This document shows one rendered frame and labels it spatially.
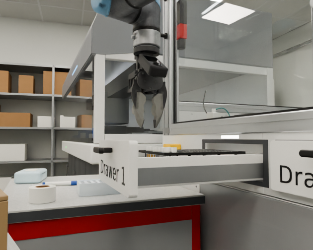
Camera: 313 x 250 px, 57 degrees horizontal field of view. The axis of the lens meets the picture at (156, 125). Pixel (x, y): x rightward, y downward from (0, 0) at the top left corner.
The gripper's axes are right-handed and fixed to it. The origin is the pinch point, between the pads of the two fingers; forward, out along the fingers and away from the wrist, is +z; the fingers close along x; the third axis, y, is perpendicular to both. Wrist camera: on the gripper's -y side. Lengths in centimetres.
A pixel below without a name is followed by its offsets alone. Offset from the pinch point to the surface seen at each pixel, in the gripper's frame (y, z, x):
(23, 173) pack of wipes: 51, 17, 32
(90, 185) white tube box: 17.6, 18.1, 12.0
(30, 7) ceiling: 372, -183, 39
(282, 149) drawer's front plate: -23.8, 6.5, -21.2
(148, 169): -16.1, 10.3, 6.2
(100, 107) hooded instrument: 77, -11, -3
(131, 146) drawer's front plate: -17.7, 5.6, 10.3
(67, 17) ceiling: 387, -183, -13
